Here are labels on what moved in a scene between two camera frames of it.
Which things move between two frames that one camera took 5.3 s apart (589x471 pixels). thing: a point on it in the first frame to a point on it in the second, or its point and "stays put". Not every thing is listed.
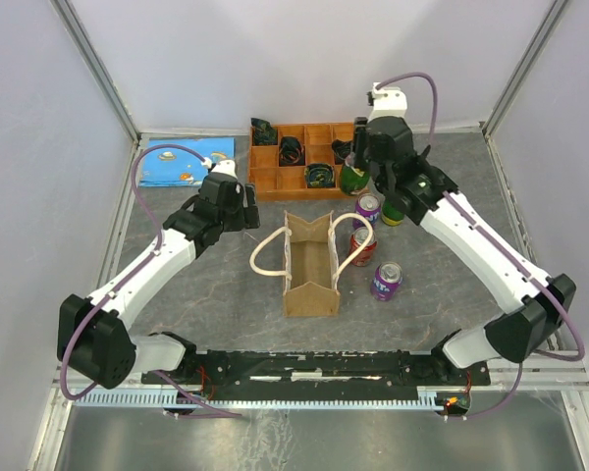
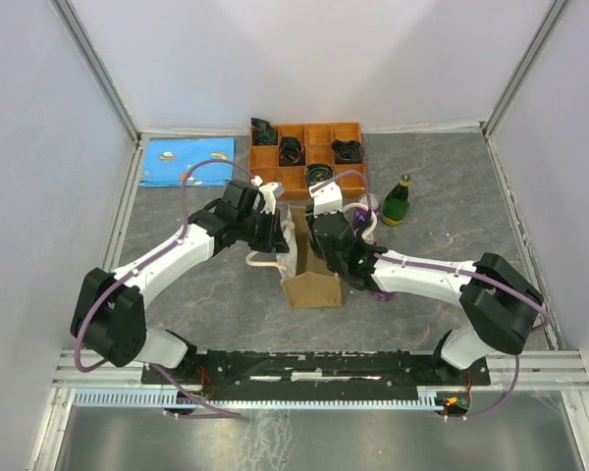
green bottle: x=391 y=214 stays put
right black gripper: x=360 y=140 to x=312 y=236
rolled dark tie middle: x=292 y=151 stays put
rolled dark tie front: x=320 y=175 stays put
